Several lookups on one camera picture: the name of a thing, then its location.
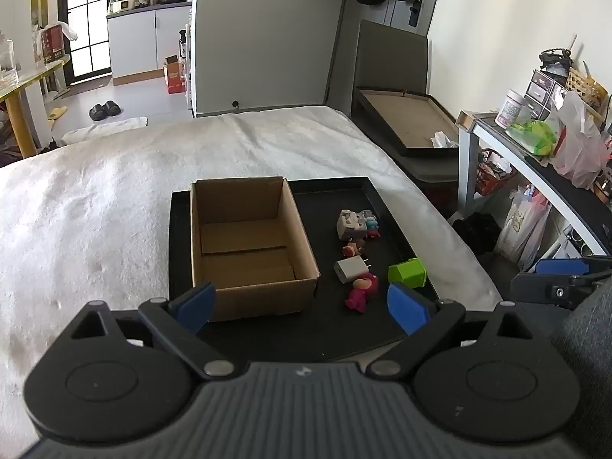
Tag brown cardboard box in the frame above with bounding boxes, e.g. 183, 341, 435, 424
190, 176, 321, 322

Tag red toy figure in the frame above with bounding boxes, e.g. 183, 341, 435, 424
344, 272, 381, 313

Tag red wicker basket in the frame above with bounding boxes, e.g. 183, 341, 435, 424
475, 148, 520, 197

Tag white floor mat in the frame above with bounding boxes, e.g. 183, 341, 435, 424
62, 115, 149, 145

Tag person's grey clothing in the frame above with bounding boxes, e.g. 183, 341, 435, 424
549, 286, 612, 443

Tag beige block toy figure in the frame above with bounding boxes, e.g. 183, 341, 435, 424
337, 209, 367, 240

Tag yellow table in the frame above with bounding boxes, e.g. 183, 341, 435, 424
0, 54, 73, 159

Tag white charger plug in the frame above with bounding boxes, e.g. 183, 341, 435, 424
334, 257, 372, 284

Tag black tray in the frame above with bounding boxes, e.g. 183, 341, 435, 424
168, 176, 441, 365

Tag black door lock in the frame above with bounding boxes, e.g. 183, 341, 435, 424
397, 0, 426, 28

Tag grey mini drawer organizer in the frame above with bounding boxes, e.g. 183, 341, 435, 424
524, 69, 570, 120

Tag green snack bag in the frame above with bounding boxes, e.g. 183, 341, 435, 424
505, 119, 558, 156

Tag green toy cup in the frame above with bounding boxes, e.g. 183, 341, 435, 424
387, 257, 428, 290

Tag white framed desk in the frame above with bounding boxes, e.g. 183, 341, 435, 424
456, 110, 612, 260

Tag grey upholstered chair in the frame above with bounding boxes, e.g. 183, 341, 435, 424
351, 20, 462, 185

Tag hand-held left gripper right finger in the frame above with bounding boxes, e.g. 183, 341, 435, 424
366, 283, 539, 380

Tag white jar with pink label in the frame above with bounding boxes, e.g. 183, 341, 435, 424
494, 88, 527, 129

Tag white paper shopping bag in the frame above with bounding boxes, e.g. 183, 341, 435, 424
494, 186, 552, 269

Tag grey coat stand pole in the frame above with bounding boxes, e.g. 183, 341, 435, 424
324, 0, 348, 104

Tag black bag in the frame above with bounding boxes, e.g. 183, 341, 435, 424
451, 212, 503, 254

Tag black framed brown board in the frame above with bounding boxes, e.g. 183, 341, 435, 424
354, 85, 462, 158

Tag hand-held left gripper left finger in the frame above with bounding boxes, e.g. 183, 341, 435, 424
69, 281, 235, 382

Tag white and pink plastic bag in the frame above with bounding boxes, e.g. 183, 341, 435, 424
550, 90, 611, 190

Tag black metal ornament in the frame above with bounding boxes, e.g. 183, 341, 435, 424
540, 47, 575, 78

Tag grey door mat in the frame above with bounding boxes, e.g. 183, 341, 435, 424
59, 76, 116, 99

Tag black framed glass door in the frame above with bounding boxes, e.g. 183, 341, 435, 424
57, 0, 114, 82

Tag clear glass jar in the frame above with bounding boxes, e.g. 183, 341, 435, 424
0, 31, 20, 82

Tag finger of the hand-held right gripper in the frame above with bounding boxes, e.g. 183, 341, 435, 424
534, 254, 612, 279
509, 273, 604, 311

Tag white kitchen cabinet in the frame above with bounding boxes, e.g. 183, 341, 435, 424
106, 2, 195, 86

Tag woven bamboo basket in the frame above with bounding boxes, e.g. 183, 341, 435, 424
566, 65, 611, 109

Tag red cardboard box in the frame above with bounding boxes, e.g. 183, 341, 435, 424
162, 54, 189, 95

